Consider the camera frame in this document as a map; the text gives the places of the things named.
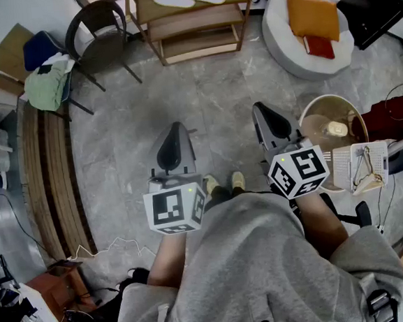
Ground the person's grey sweatshirt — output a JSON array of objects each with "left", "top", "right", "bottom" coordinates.
[{"left": 100, "top": 178, "right": 403, "bottom": 322}]

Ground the red book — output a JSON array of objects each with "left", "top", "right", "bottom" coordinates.
[{"left": 302, "top": 32, "right": 336, "bottom": 62}]

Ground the person's right forearm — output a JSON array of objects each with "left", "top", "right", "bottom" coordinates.
[{"left": 293, "top": 188, "right": 353, "bottom": 265}]

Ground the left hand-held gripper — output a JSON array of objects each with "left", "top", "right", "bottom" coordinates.
[{"left": 137, "top": 120, "right": 209, "bottom": 237}]

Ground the white cable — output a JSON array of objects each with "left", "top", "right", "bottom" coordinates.
[{"left": 68, "top": 233, "right": 158, "bottom": 263}]

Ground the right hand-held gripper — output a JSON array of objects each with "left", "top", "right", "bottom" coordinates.
[{"left": 252, "top": 96, "right": 332, "bottom": 202}]

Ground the person's left forearm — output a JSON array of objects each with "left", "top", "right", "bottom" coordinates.
[{"left": 142, "top": 228, "right": 193, "bottom": 293}]

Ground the brown box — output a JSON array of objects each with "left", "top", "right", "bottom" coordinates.
[{"left": 23, "top": 259, "right": 97, "bottom": 322}]

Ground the person's left pale shoe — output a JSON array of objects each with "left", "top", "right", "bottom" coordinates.
[{"left": 201, "top": 173, "right": 222, "bottom": 194}]

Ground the wooden shoe rack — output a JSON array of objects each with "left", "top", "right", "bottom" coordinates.
[{"left": 124, "top": 0, "right": 257, "bottom": 70}]

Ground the black office chair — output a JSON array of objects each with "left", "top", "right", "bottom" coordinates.
[{"left": 319, "top": 188, "right": 374, "bottom": 232}]

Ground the person's pale shoe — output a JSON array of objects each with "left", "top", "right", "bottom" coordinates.
[
  {"left": 201, "top": 173, "right": 222, "bottom": 194},
  {"left": 230, "top": 170, "right": 246, "bottom": 189}
]

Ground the blue chair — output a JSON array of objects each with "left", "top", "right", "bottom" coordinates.
[{"left": 20, "top": 26, "right": 96, "bottom": 126}]

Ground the green cloth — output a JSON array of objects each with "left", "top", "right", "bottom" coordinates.
[{"left": 21, "top": 59, "right": 75, "bottom": 114}]

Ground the black cabinet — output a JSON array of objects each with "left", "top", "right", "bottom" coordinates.
[{"left": 335, "top": 0, "right": 403, "bottom": 53}]

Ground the orange cushion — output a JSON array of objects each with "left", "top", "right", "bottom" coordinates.
[{"left": 286, "top": 0, "right": 342, "bottom": 47}]

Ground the round white bin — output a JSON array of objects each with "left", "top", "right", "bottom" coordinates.
[{"left": 296, "top": 92, "right": 374, "bottom": 196}]

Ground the brown cardboard sheet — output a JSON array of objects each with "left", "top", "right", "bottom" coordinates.
[{"left": 0, "top": 21, "right": 40, "bottom": 86}]

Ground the dark wicker chair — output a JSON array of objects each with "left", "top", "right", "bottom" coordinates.
[{"left": 61, "top": 0, "right": 144, "bottom": 96}]

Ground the white cloth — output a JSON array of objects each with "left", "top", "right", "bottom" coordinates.
[{"left": 39, "top": 50, "right": 77, "bottom": 75}]

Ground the wooden clothes hanger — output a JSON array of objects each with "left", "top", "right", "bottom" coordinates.
[{"left": 349, "top": 144, "right": 386, "bottom": 197}]

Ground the person's left leg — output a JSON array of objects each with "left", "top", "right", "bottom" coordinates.
[{"left": 207, "top": 184, "right": 233, "bottom": 203}]

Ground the stack of wooden planks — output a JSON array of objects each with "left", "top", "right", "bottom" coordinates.
[{"left": 17, "top": 96, "right": 98, "bottom": 263}]

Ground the person's right pale shoe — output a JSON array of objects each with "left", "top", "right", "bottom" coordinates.
[{"left": 230, "top": 170, "right": 246, "bottom": 189}]

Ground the white perforated basket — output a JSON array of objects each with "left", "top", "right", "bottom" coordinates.
[{"left": 329, "top": 140, "right": 391, "bottom": 193}]

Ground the white round beanbag seat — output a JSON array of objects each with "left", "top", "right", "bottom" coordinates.
[{"left": 260, "top": 0, "right": 359, "bottom": 85}]

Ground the black harness buckle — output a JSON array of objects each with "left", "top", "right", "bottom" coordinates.
[{"left": 365, "top": 286, "right": 401, "bottom": 322}]

